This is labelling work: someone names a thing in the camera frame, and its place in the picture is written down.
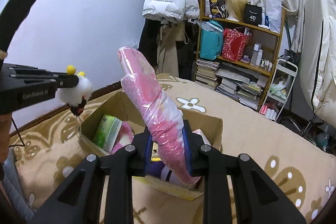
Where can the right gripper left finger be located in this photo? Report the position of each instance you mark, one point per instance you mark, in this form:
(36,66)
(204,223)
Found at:
(78,198)

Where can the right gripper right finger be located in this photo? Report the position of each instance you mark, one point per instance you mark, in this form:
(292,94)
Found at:
(235,188)

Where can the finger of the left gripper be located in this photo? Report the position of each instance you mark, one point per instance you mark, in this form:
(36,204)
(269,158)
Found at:
(63,80)

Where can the white black fluffy plush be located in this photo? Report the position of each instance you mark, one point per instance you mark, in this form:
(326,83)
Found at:
(76,97)

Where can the green tissue pack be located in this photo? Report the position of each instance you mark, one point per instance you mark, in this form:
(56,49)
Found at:
(107,132)

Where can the yellow dog plush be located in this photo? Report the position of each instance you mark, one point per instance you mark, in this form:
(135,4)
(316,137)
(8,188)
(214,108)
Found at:
(154,155)

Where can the pink plastic-wrapped roll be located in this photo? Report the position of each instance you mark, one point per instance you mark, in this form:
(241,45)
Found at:
(160,114)

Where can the beige floral rug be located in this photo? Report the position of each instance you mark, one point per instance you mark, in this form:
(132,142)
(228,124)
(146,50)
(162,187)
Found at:
(301,170)

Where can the pink plush toy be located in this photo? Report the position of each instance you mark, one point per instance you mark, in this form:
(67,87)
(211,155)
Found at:
(124,137)

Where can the white metal cart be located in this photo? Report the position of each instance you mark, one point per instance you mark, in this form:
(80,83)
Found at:
(279,89)

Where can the beige coat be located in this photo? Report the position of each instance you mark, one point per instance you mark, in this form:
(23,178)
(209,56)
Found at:
(167,56)

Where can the stack of books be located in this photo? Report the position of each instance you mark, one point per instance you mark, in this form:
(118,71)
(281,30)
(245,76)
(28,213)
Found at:
(206,73)

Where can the wooden shelf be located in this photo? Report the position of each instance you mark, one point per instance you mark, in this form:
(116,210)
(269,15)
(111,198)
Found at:
(247,80)

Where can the teal bag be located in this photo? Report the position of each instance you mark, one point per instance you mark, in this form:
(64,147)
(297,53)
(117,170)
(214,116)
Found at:
(212,34)

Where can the red gift bag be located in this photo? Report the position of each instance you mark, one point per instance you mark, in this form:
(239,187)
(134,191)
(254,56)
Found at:
(235,43)

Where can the black box with 40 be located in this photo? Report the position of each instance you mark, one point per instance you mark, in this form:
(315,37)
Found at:
(252,14)

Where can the blonde wig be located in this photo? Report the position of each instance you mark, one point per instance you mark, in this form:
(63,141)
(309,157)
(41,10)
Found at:
(235,9)

